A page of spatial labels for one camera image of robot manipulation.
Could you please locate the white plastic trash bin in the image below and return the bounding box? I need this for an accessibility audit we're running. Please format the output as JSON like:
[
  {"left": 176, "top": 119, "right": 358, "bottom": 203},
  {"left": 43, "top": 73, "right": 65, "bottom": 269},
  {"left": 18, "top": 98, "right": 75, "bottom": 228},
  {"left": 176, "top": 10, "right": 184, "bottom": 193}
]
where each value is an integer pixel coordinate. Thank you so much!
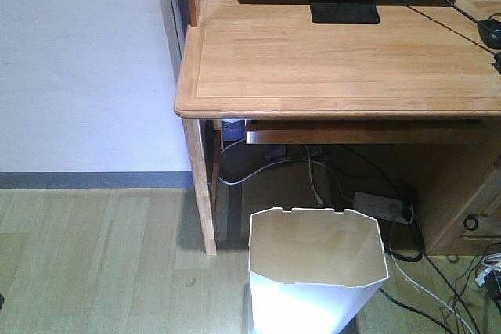
[{"left": 248, "top": 207, "right": 389, "bottom": 333}]

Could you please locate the pull-out wooden keyboard tray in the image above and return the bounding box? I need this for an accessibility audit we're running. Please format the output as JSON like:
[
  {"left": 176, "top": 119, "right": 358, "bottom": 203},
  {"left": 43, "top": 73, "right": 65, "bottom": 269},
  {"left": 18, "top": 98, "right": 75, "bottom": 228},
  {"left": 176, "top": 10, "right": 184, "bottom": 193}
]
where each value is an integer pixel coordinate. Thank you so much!
[{"left": 246, "top": 120, "right": 488, "bottom": 144}]

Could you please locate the wooden desk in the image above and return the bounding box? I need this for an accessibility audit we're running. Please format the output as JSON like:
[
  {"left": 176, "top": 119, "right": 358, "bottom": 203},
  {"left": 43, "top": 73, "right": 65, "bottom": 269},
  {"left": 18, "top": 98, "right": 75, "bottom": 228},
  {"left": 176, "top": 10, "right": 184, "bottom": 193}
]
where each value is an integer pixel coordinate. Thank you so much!
[{"left": 175, "top": 0, "right": 500, "bottom": 255}]

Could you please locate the white power strip under desk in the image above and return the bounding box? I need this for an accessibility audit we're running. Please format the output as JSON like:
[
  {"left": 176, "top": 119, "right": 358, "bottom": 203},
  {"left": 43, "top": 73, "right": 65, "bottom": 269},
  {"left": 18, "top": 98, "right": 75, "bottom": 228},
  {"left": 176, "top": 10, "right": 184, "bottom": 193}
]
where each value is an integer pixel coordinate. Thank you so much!
[{"left": 353, "top": 192, "right": 415, "bottom": 224}]

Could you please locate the black monitor stand base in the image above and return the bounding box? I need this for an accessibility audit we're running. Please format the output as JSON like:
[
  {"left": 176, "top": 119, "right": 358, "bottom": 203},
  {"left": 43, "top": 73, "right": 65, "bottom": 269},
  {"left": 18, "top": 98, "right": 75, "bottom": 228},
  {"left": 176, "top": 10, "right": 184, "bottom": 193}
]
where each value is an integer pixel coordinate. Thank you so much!
[{"left": 309, "top": 0, "right": 380, "bottom": 25}]

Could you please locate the wooden drawer cabinet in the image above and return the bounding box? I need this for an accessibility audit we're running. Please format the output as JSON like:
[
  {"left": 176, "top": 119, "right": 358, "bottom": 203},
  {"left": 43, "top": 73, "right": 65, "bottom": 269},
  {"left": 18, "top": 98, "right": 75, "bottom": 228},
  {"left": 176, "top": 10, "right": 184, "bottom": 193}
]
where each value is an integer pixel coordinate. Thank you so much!
[{"left": 421, "top": 159, "right": 500, "bottom": 255}]

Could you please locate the black computer mouse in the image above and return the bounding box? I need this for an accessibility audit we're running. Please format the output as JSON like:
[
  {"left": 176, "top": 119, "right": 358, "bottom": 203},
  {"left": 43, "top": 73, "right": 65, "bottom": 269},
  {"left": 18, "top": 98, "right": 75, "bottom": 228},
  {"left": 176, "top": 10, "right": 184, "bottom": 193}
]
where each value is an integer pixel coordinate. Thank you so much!
[{"left": 478, "top": 13, "right": 501, "bottom": 49}]

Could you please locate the grey cable under desk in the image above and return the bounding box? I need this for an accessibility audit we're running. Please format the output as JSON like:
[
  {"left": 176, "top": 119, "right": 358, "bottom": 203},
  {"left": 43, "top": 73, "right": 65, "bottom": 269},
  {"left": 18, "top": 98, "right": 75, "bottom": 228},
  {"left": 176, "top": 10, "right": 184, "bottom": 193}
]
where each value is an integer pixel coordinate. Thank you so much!
[{"left": 217, "top": 138, "right": 355, "bottom": 207}]

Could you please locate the black cable on floor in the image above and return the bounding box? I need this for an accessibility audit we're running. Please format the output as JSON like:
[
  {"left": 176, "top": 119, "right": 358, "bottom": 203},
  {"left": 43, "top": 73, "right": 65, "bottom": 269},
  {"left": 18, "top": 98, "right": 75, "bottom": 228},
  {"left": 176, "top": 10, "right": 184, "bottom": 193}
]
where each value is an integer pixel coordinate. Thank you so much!
[{"left": 377, "top": 216, "right": 482, "bottom": 334}]

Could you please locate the white cable on floor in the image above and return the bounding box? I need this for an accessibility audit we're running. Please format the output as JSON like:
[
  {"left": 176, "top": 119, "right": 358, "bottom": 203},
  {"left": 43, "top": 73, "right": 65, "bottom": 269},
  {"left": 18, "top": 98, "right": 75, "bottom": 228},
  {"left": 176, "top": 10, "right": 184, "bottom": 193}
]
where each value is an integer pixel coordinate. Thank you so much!
[{"left": 389, "top": 256, "right": 477, "bottom": 334}]

